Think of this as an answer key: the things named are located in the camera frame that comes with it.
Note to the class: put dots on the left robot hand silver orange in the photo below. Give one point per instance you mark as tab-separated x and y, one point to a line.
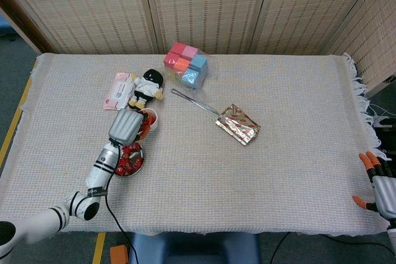
125	126

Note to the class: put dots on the right robot hand silver orange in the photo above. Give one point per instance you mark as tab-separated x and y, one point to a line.
385	196

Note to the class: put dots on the round steel plate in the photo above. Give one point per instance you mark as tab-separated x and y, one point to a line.
139	152

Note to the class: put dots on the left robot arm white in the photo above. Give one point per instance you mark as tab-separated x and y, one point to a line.
102	165

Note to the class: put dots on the white paper cup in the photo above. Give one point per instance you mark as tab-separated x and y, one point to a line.
154	128

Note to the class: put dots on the pink wet wipes pack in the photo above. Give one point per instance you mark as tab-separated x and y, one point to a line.
119	91

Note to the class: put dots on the plush doll white coat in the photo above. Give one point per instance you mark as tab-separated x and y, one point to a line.
145	89

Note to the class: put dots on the red cube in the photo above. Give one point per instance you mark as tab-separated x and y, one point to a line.
177	48
171	59

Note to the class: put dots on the light blue cube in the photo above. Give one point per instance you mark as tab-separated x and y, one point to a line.
191	77
199	61

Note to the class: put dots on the orange cube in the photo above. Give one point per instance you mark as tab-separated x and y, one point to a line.
182	64

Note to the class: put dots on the long metal tweezers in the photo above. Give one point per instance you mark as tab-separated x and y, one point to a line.
212	110

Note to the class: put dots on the pink cube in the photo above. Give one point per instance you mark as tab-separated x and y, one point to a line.
189	51

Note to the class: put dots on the clear plastic bag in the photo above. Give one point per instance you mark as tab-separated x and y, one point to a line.
211	70

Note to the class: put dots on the white woven tablecloth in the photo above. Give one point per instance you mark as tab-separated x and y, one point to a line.
216	177

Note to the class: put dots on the gold foil packet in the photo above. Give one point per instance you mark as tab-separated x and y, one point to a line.
238	125

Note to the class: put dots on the beige woven screen panel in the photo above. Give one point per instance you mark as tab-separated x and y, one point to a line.
210	7
309	7
377	35
92	7

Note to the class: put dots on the orange block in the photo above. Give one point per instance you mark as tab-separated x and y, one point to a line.
119	254

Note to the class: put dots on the blue panel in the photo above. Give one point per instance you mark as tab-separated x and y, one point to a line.
4	27

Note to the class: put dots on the brown wooden post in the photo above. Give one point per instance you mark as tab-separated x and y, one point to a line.
21	19

